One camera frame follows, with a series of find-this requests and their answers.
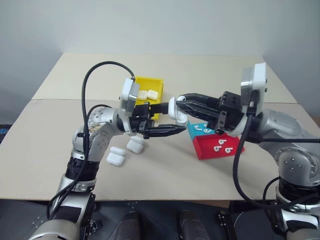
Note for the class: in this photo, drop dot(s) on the yellow plastic bin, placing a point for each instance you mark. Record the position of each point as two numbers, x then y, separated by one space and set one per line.
156 85

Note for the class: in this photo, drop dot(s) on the closed white earbud case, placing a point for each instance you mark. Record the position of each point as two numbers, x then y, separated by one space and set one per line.
142 95
115 159
135 145
118 151
152 95

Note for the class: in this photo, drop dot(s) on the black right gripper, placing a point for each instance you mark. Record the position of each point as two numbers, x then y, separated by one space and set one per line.
228 110

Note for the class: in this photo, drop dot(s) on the red plastic bin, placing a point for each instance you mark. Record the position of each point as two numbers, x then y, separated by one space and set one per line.
207 150

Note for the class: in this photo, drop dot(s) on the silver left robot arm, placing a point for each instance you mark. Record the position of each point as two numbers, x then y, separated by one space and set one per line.
96 140

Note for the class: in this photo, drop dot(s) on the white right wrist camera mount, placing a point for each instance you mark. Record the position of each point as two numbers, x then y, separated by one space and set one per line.
255 82

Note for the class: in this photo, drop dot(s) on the blue plastic bin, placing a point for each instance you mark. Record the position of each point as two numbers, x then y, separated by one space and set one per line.
193 132

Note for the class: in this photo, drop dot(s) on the dark blue box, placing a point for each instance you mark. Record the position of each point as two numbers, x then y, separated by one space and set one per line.
3 132

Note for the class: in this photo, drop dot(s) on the white earbud case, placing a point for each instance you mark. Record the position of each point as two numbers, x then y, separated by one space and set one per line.
142 95
135 145
173 110
152 95
115 159
118 151

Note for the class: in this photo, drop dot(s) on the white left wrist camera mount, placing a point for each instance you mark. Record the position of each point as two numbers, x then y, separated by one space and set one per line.
128 96

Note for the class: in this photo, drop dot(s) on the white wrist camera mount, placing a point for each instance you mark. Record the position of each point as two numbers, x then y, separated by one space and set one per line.
255 82
128 96

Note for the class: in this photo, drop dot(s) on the dark rounded shape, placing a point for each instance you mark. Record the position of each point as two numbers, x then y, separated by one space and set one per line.
130 225
188 225

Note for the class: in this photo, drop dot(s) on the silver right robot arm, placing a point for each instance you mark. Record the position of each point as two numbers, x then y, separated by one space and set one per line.
287 140

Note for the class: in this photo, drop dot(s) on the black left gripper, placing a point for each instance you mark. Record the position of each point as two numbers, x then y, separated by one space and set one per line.
140 119

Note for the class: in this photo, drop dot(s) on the white earbud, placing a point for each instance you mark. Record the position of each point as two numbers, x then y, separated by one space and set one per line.
228 150
222 142
217 149
198 127
205 124
207 130

